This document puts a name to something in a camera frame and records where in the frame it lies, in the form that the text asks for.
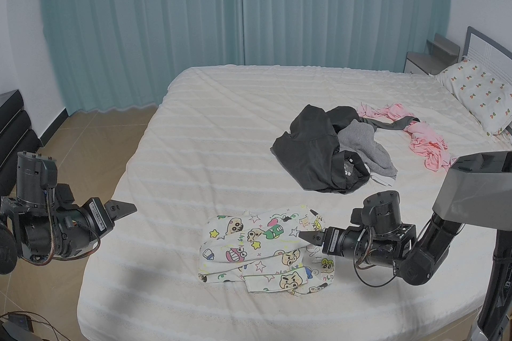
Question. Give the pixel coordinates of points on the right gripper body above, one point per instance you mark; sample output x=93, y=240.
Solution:
x=338, y=241

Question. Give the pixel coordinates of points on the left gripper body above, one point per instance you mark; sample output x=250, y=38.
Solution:
x=96, y=217

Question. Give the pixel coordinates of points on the white printed pyjama top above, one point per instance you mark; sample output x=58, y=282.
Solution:
x=264, y=247

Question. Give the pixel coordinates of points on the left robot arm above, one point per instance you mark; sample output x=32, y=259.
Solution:
x=36, y=219

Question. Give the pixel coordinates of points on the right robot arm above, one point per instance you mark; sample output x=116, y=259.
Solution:
x=460, y=203

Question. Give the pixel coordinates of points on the bed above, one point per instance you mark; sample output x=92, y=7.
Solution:
x=220, y=131

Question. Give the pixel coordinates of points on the white garment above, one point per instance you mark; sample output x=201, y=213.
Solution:
x=382, y=180

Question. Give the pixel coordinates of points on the black garment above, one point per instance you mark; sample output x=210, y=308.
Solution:
x=308, y=151

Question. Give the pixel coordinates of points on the grey garment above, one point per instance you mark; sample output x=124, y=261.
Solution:
x=364, y=143

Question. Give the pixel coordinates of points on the black chest of drawers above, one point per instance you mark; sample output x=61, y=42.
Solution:
x=14, y=131

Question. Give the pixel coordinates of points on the black power adapter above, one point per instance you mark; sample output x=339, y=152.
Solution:
x=19, y=322

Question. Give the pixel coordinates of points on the pink garment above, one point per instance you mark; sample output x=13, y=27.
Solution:
x=428, y=143

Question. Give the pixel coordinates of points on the grey bedside table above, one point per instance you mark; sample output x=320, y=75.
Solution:
x=428, y=59

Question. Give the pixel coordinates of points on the white printed pillow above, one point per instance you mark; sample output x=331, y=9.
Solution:
x=480, y=91

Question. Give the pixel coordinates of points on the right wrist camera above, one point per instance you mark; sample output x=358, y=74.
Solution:
x=356, y=216

